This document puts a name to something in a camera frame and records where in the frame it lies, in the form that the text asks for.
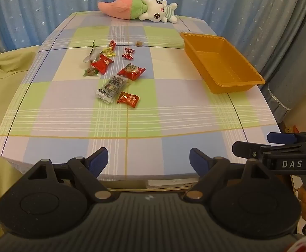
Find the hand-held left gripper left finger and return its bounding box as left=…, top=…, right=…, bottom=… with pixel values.
left=22, top=147, right=119, bottom=203

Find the grey lace-trimmed curtain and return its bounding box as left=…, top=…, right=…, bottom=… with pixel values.
left=258, top=0, right=306, bottom=126

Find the wooden table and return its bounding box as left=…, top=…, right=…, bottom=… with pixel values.
left=101, top=176, right=201, bottom=193

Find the checked tablecloth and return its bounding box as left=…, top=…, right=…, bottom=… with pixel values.
left=0, top=11, right=281, bottom=182

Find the red square snack packet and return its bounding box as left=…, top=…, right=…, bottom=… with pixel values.
left=91, top=54, right=115, bottom=75

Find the red flower-print snack packet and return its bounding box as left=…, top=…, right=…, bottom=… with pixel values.
left=117, top=91, right=141, bottom=109

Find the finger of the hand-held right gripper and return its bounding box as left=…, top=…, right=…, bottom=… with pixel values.
left=232, top=141, right=274, bottom=161
left=267, top=132, right=306, bottom=144

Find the red picture snack packet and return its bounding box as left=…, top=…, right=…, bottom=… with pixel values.
left=117, top=63, right=146, bottom=81

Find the orange plastic tray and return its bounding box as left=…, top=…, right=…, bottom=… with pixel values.
left=179, top=32, right=266, bottom=94

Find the white bunny plush toy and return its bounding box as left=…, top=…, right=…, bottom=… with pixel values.
left=98, top=0, right=178, bottom=24

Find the red and white candy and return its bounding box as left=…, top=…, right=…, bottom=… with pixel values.
left=122, top=47, right=136, bottom=60

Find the silver foil snack packet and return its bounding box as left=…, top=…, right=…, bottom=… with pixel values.
left=83, top=40, right=102, bottom=64

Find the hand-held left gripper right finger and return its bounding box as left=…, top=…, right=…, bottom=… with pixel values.
left=184, top=148, right=277, bottom=203

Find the blue star curtain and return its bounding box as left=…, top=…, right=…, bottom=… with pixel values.
left=0, top=0, right=306, bottom=53

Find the long grey snack packet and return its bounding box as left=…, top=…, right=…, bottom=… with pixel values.
left=95, top=75, right=132, bottom=105

